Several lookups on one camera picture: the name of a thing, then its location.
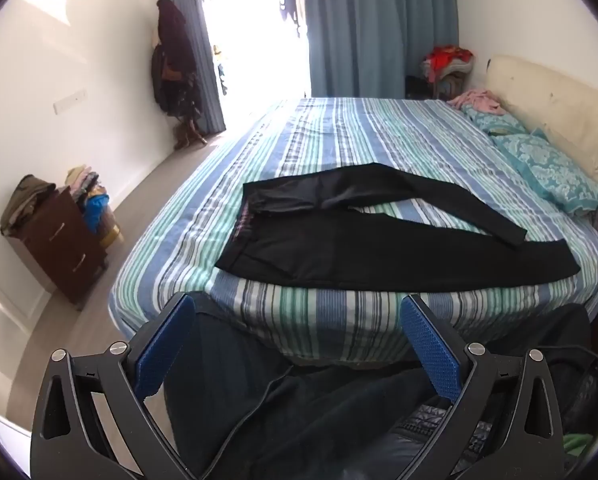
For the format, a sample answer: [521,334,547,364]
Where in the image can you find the pile of red clothes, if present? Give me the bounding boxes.
[421,45,474,83]

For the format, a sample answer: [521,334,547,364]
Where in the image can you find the person's dark clothing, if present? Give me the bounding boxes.
[164,292,598,480]

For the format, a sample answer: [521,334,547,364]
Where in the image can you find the cream padded headboard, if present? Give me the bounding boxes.
[484,55,598,201]

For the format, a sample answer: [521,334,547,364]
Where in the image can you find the bed with striped sheet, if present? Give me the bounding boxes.
[108,96,598,366]

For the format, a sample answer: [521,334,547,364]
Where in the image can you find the dark chair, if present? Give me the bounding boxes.
[405,75,460,101]

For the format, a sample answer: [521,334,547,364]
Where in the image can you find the pink cloth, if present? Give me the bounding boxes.
[448,89,504,115]

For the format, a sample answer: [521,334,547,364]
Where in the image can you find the colourful balcony clutter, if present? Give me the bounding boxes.
[212,44,228,95]

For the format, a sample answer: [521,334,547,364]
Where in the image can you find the white wall plate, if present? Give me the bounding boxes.
[53,88,88,115]

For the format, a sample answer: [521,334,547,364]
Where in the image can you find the black pants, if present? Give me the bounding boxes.
[214,162,581,293]

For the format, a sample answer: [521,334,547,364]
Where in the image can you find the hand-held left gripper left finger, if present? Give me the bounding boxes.
[29,291,200,480]

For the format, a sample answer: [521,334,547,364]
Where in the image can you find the coat rack with dark coats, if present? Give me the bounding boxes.
[150,0,208,150]

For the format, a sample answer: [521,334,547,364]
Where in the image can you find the hanging dark laundry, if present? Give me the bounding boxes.
[279,0,307,38]

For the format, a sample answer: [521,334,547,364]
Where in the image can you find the wide blue curtain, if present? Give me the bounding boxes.
[301,0,462,100]

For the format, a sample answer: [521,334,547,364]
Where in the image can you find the brown wooden cabinet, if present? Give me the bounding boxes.
[6,186,108,311]

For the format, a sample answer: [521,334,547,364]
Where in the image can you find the olive cloth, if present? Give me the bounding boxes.
[0,174,57,236]

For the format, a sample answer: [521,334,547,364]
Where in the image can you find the large teal patterned pillow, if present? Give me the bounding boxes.
[491,127,598,216]

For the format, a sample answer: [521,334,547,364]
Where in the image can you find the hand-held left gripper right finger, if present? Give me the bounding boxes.
[399,294,564,480]

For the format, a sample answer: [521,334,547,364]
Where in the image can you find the small teal patterned pillow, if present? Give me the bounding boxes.
[461,105,530,136]

